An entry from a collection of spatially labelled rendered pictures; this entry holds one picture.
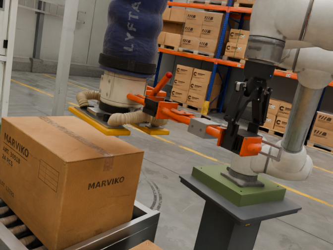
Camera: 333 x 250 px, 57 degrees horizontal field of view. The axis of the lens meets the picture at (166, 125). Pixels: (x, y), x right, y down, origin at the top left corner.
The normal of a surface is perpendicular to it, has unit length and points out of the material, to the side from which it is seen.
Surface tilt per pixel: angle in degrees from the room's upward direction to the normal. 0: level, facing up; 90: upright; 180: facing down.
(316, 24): 109
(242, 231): 90
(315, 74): 126
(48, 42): 90
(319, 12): 80
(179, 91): 83
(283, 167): 117
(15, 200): 90
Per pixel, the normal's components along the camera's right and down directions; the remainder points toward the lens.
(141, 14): 0.29, -0.09
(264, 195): 0.55, 0.29
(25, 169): -0.65, 0.04
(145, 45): 0.65, 0.04
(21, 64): 0.80, 0.29
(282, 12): -0.29, 0.18
